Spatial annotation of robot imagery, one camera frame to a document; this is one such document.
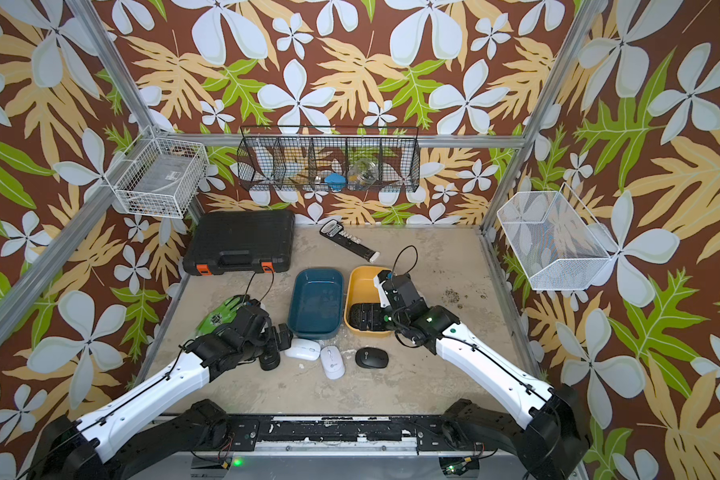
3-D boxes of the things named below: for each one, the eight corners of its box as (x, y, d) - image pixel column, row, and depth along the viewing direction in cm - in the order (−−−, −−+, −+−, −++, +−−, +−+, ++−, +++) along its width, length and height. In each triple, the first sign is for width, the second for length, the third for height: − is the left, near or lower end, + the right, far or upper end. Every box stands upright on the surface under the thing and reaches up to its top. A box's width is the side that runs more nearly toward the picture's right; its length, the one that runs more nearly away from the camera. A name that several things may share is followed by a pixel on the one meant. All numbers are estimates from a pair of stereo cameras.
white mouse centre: (326, 383, 84) (325, 380, 82) (319, 351, 90) (318, 347, 88) (347, 376, 85) (347, 373, 83) (339, 346, 91) (339, 342, 89)
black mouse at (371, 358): (355, 368, 87) (355, 365, 84) (355, 351, 90) (355, 347, 88) (388, 368, 87) (388, 365, 84) (387, 351, 90) (387, 347, 88)
